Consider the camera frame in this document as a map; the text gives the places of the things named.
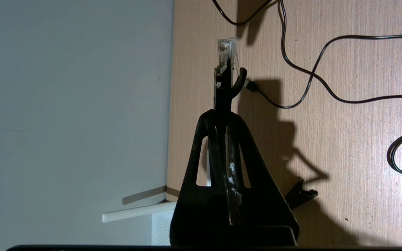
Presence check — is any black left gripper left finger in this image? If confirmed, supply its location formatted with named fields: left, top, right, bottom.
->
left=170, top=109, right=230, bottom=246

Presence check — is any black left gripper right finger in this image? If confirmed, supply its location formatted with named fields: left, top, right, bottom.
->
left=222, top=111, right=300, bottom=246

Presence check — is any black ethernet cable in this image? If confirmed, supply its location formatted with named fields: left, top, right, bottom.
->
left=214, top=37, right=248, bottom=116

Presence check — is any white router with antennas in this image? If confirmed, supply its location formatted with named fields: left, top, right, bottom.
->
left=102, top=200, right=178, bottom=246

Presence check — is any black USB cable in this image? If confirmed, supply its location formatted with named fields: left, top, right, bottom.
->
left=244, top=0, right=402, bottom=190

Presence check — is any black lamp power cord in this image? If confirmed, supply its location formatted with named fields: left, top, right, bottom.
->
left=212, top=0, right=273, bottom=26

